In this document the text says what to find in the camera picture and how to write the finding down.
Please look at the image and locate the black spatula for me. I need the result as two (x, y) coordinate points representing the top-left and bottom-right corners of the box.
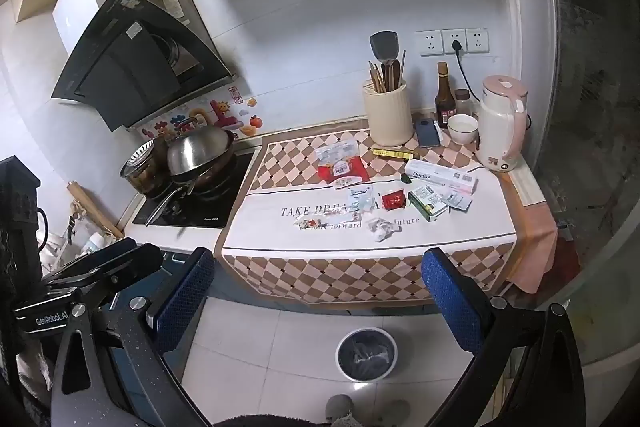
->
(370, 32), (399, 80)

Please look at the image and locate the black plug with cable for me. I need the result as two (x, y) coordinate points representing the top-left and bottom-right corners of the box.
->
(450, 39), (476, 95)

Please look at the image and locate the grey round trash bin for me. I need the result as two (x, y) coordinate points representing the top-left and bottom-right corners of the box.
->
(335, 328), (398, 382)

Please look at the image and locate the crumpled white wrapper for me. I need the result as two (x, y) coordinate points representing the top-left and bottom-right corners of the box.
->
(366, 217), (403, 242)

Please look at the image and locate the red and white food packet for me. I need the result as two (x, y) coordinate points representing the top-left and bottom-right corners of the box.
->
(318, 157), (372, 186)

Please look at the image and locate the white toothpaste box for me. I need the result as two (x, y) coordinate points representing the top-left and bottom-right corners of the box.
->
(404, 158), (478, 195)

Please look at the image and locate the black range hood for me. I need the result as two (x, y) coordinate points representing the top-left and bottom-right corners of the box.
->
(51, 0), (236, 132)

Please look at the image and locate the pot with glass lid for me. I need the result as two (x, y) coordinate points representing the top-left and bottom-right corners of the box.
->
(120, 139), (171, 198)

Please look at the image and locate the wooden rolling pin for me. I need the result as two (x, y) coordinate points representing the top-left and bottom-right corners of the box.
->
(67, 181), (125, 239)

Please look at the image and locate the glass door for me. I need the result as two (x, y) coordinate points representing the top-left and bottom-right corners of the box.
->
(520, 0), (640, 373)

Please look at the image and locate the checkered tablecloth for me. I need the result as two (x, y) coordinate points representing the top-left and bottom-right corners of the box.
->
(214, 129), (558, 305)

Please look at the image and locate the blue and white sachet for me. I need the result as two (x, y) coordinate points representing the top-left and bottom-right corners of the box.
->
(346, 187), (375, 212)

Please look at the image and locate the white bowl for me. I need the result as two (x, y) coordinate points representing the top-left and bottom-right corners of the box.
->
(446, 114), (480, 146)

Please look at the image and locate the green medicine box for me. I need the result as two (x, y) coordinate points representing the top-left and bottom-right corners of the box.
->
(407, 185), (449, 223)

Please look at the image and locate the white wall socket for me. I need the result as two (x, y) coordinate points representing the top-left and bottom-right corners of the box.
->
(419, 31), (443, 56)
(466, 28), (489, 54)
(442, 29), (467, 55)

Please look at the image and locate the brown sauce bottle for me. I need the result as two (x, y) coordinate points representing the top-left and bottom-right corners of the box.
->
(434, 62), (457, 130)

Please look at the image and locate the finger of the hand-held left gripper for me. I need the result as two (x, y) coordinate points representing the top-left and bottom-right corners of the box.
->
(42, 243), (163, 292)
(70, 237), (138, 270)

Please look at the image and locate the steel wok lid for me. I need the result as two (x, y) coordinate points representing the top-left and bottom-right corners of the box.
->
(166, 125), (235, 180)

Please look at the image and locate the white duct cover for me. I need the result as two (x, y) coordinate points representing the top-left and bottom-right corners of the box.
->
(52, 0), (151, 58)

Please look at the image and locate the grey slipper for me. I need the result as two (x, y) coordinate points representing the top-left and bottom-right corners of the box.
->
(326, 394), (353, 423)

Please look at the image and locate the white and pink kettle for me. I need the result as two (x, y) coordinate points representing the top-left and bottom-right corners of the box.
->
(474, 75), (529, 172)

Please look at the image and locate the small brown-lid jar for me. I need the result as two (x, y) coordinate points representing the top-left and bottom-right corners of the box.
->
(454, 89), (473, 118)

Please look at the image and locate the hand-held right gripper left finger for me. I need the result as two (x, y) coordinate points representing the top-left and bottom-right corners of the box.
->
(50, 248), (216, 427)

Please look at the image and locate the clear printed packet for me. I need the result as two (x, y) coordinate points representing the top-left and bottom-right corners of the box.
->
(315, 142), (362, 164)

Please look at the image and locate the dark blue phone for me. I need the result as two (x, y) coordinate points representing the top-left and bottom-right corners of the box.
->
(415, 118), (443, 148)

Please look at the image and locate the cream utensil holder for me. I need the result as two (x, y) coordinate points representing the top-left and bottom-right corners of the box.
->
(362, 79), (416, 148)

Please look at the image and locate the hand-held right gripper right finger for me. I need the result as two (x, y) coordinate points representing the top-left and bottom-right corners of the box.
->
(422, 248), (586, 427)

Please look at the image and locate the small red sachet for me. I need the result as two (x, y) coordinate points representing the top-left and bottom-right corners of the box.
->
(380, 189), (407, 210)

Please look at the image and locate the long yellow box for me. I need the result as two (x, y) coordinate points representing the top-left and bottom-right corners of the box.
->
(372, 148), (420, 160)

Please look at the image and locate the bundle of wooden chopsticks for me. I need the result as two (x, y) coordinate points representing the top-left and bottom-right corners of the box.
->
(367, 59), (388, 92)

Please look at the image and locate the black wok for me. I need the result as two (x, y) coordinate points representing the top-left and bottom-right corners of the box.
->
(145, 142), (238, 228)

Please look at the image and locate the black glass cooktop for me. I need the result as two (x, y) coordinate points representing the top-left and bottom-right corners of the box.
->
(131, 152), (263, 230)

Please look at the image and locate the clear candy wrapper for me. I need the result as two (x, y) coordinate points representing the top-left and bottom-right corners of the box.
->
(292, 213), (333, 230)

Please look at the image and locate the white plastic bottle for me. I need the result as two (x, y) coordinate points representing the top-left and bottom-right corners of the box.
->
(82, 232), (108, 255)

